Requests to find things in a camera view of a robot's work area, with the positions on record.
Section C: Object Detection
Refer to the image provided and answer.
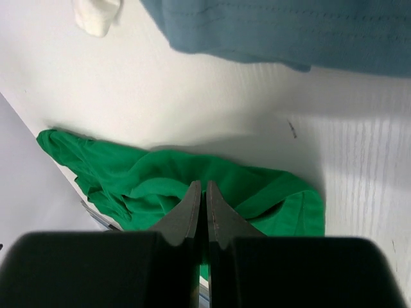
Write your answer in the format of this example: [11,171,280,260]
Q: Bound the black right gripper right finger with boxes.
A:
[205,182,406,307]

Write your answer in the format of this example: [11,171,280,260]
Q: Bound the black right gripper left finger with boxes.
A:
[1,181,202,307]

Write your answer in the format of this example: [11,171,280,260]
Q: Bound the green t-shirt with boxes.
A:
[35,128,326,282]

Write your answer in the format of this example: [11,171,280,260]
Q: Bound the blue-grey t-shirt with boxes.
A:
[143,1,410,77]

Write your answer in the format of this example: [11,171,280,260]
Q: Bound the white t-shirt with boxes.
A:
[72,0,122,38]

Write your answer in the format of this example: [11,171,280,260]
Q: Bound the aluminium mounting rail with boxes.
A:
[81,201,210,307]

